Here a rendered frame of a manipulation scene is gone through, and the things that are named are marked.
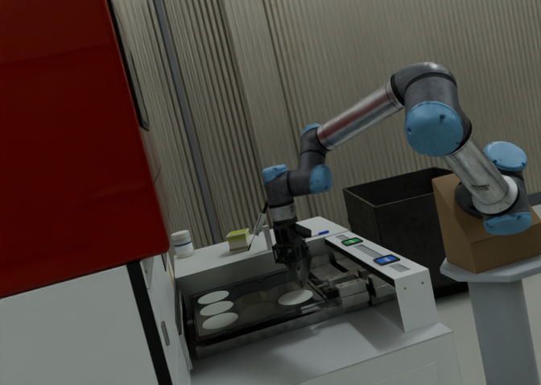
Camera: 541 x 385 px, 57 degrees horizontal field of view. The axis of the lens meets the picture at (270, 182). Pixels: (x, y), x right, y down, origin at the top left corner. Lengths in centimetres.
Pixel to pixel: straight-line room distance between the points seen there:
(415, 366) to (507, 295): 52
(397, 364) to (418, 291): 18
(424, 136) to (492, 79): 421
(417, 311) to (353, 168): 339
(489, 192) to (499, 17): 419
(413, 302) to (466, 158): 37
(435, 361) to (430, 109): 59
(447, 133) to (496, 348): 87
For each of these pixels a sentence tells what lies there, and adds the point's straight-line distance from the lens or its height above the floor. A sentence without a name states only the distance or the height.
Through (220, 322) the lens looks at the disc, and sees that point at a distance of 140.
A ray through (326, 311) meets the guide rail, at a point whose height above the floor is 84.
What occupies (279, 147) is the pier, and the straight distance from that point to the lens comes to 425.
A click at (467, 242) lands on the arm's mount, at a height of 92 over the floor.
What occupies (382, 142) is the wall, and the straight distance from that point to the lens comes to 472.
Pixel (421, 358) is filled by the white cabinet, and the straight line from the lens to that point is 128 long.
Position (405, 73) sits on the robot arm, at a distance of 122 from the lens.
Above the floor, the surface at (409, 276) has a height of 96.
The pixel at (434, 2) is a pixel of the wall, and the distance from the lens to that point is 511.
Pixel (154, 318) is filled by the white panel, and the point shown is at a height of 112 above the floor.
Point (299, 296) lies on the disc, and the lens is 143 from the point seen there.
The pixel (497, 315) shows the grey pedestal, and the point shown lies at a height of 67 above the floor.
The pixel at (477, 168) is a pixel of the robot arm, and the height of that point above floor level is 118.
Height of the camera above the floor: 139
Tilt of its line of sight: 7 degrees down
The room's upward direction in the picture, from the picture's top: 13 degrees counter-clockwise
